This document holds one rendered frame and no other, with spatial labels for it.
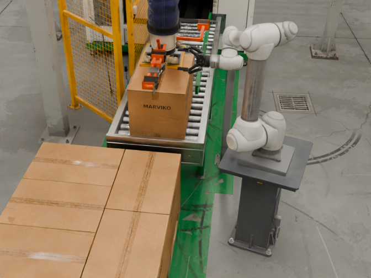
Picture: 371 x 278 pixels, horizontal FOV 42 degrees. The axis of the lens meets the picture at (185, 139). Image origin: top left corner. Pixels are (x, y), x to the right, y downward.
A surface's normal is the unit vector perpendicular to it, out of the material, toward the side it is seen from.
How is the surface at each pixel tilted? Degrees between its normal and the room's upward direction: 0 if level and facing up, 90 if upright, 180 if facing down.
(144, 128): 90
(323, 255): 0
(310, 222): 0
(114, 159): 0
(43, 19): 90
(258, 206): 90
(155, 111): 90
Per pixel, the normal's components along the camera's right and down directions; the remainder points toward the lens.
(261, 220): -0.37, 0.55
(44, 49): -0.12, 0.57
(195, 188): 0.02, -0.80
